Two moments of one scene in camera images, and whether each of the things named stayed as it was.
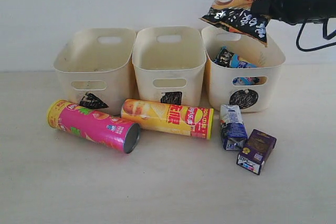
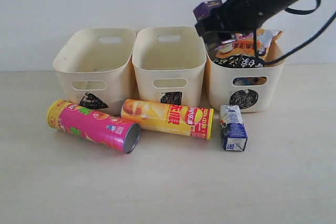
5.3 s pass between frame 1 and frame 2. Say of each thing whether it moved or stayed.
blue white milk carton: stayed
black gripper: moved
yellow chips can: stayed
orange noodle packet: moved
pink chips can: stayed
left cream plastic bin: stayed
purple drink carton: moved
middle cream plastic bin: stayed
